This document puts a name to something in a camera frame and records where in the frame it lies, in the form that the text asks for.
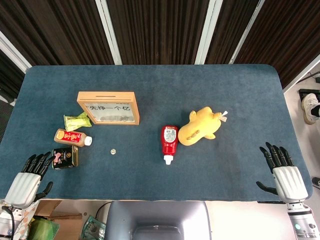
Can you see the right black grey robot hand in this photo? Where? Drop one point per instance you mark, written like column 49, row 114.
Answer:
column 290, row 180

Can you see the left black grey robot hand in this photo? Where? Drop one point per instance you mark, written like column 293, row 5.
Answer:
column 23, row 186

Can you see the small silver coin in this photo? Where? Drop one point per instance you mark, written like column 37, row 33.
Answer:
column 113, row 151

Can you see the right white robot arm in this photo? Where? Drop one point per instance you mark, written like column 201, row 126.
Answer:
column 300, row 220

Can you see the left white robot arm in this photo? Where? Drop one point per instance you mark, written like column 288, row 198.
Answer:
column 5, row 226

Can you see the floral print cloth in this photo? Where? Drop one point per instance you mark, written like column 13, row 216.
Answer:
column 25, row 222

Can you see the green plastic bag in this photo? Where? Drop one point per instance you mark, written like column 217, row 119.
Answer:
column 45, row 228

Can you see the brown cardboard box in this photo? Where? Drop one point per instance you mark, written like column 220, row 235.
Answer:
column 67, row 225

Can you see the brown drink bottle white cap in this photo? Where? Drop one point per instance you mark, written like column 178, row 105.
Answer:
column 71, row 137

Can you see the black mesh chair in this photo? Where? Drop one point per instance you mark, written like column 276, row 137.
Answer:
column 5, row 117

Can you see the white sneaker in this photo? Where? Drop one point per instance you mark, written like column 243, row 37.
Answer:
column 308, row 107

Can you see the green printed packet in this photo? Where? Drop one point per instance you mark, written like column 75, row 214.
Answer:
column 93, row 228

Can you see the green snack bag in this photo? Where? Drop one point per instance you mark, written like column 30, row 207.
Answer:
column 76, row 122

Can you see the black floor stand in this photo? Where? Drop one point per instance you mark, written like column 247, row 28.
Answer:
column 310, row 91

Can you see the white paper toy tag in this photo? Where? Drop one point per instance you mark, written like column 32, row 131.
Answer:
column 223, row 117

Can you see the yellow plush toy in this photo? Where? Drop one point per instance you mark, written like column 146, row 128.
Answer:
column 197, row 127

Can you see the red ketchup squeeze bottle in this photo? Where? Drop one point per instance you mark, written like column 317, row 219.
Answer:
column 169, row 142

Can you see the grey robot torso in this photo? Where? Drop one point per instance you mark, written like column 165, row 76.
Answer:
column 157, row 217

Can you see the blue table cloth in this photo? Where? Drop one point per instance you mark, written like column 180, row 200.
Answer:
column 175, row 87

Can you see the wooden framed coin box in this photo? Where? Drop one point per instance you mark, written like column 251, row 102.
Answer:
column 83, row 98

